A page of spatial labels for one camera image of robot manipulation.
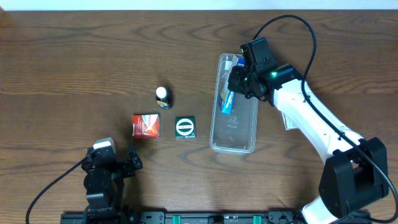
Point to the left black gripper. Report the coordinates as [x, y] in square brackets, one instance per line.
[125, 163]

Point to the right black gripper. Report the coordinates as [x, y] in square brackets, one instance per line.
[237, 78]

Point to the blue cooling sheet box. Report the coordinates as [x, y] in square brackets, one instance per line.
[226, 97]

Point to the red Panadol box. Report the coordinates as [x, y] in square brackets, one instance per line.
[145, 126]

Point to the clear plastic container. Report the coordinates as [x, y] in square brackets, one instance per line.
[233, 133]

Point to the white green medicine box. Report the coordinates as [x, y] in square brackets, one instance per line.
[288, 123]

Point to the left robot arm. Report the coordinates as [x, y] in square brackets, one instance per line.
[104, 182]

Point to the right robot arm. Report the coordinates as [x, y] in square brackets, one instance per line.
[355, 172]

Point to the green white square box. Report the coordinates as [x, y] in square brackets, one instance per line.
[185, 128]

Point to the dark syrup bottle white cap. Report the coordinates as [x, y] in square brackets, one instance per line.
[163, 98]

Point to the black mounting rail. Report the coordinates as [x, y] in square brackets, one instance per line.
[271, 217]

